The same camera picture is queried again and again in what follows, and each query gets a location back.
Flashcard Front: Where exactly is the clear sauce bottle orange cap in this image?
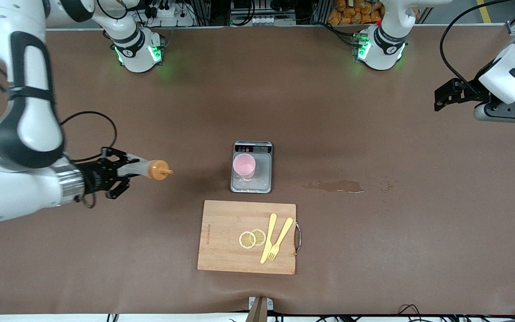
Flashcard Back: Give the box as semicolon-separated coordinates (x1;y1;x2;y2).
123;159;174;181

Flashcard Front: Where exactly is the pink plastic cup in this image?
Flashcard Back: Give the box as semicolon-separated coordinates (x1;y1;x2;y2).
232;153;256;182

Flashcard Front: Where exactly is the wooden cutting board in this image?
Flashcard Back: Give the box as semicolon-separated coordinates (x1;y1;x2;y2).
197;199;303;275

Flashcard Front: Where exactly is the pile of orange items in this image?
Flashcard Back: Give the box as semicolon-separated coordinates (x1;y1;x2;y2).
328;0;385;25

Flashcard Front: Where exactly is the silver digital kitchen scale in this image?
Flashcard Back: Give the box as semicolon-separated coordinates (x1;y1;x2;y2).
230;141;273;194

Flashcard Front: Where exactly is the white power strip with plugs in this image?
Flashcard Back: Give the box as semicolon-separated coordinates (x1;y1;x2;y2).
144;0;195;27

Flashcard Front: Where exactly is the yellow plastic knife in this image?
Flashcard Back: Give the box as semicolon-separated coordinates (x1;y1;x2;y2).
260;213;278;264

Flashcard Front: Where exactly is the yellow plastic fork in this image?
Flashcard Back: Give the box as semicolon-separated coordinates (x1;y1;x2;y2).
267;217;294;261

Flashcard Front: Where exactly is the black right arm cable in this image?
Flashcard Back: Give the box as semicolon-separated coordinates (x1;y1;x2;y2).
60;110;118;208

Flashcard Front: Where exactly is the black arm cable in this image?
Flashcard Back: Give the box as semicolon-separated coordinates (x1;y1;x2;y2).
439;0;515;92
60;110;118;208

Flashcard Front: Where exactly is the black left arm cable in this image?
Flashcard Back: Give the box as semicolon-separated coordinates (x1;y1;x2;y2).
439;0;515;92

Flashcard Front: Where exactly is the metal bracket with brown post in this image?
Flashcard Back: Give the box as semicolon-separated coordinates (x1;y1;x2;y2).
245;296;274;322

